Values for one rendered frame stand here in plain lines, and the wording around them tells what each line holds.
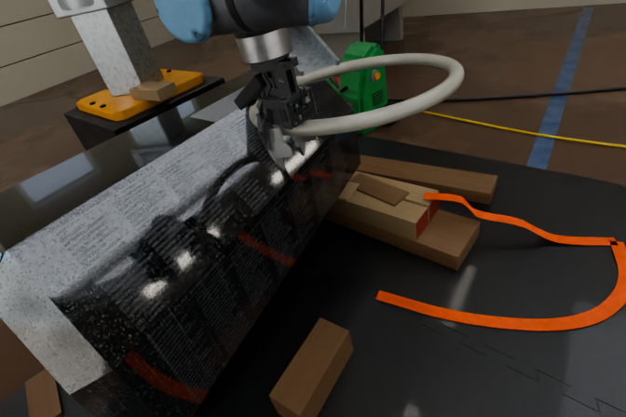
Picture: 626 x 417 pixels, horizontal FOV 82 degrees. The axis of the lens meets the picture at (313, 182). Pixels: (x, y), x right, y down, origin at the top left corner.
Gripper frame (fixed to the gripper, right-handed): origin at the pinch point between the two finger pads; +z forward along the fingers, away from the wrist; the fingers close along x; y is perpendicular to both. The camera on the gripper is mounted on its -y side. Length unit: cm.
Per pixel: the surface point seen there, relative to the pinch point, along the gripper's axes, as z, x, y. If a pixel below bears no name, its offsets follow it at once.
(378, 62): -4.9, 43.7, -5.9
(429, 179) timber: 76, 105, -26
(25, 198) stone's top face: 2, -39, -61
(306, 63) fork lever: -6.5, 38.2, -28.0
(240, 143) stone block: 10.0, 13.1, -38.8
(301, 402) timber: 75, -17, -5
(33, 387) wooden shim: 81, -74, -99
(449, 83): -7.7, 22.9, 23.7
